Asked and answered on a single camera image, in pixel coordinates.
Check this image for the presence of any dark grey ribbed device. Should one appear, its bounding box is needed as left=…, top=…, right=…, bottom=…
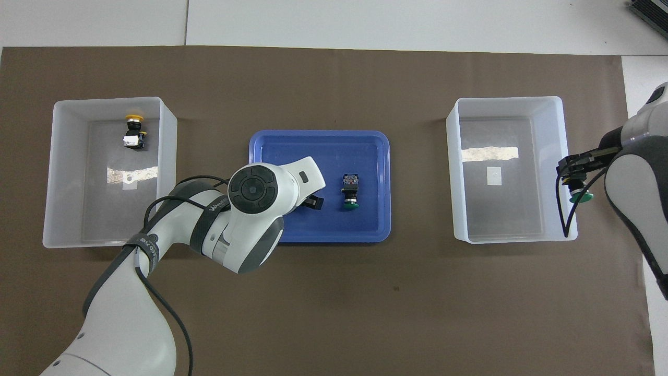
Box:
left=629, top=0, right=668, bottom=38

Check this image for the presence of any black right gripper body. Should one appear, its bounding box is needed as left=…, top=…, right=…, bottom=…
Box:
left=587, top=128, right=627, bottom=162

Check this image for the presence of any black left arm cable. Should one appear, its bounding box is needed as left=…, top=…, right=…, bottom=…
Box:
left=135, top=175, right=230, bottom=376

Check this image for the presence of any yellow push button switch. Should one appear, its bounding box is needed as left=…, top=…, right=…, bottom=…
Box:
left=123, top=113, right=147, bottom=150

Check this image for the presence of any brown paper mat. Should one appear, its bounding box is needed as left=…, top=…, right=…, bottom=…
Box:
left=0, top=46, right=655, bottom=376

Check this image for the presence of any blue plastic tray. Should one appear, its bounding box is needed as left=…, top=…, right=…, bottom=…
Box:
left=246, top=130, right=391, bottom=244

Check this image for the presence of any green push button switch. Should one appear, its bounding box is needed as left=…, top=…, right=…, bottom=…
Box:
left=568, top=177, right=594, bottom=205
left=340, top=174, right=361, bottom=211

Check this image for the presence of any translucent white plastic box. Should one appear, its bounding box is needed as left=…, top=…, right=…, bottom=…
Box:
left=42, top=97, right=178, bottom=249
left=445, top=96, right=579, bottom=244

